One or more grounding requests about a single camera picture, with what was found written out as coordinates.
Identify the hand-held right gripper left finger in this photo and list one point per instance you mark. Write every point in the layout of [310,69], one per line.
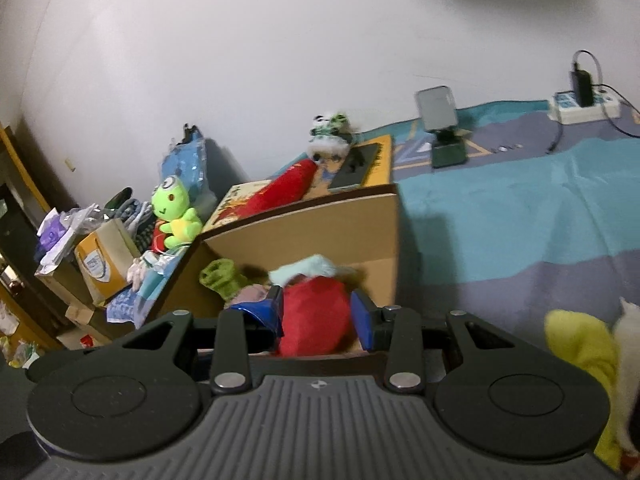
[265,315]

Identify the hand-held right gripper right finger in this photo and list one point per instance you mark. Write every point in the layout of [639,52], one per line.
[365,320]

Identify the pink plush toy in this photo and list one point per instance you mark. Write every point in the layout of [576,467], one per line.
[252,292]

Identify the red soft toy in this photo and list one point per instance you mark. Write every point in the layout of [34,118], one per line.
[315,315]

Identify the green soft toy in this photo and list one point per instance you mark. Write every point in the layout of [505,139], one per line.
[222,280]

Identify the light teal cloth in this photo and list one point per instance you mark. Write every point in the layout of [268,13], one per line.
[305,267]

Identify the brown cardboard box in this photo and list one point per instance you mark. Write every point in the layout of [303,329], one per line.
[325,230]

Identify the yellow soft toy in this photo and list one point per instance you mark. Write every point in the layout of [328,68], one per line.
[580,340]

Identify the white soft toy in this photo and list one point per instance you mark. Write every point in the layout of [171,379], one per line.
[627,360]

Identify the illustrated orange flat box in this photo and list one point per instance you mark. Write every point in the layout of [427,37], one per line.
[225,210]

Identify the long red plush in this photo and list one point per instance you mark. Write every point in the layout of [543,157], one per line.
[285,185]

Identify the blue printed cloth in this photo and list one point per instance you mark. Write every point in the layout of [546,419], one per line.
[127,305]

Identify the green frog plush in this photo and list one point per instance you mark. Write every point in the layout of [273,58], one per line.
[170,200]

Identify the striped grey cloth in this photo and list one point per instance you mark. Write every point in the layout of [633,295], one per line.
[137,220]

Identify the orange white paper bag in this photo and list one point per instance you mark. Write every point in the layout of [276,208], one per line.
[102,260]

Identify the blue plastic package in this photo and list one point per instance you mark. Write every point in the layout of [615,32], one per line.
[187,160]

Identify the dark green phone stand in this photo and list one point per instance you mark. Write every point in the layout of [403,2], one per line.
[447,152]

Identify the panda plush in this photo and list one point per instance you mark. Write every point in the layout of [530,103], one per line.
[327,130]

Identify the brown cardboard carton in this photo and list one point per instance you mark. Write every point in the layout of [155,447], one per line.
[65,285]

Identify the upright smartphone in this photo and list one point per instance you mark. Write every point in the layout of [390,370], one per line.
[437,107]

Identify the purple white plastic bag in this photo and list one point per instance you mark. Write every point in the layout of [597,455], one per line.
[55,235]

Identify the dark wooden cabinet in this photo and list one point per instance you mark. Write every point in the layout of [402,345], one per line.
[20,240]

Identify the white power strip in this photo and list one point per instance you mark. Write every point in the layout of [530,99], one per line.
[570,110]

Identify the black charger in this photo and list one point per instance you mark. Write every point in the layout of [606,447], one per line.
[581,87]

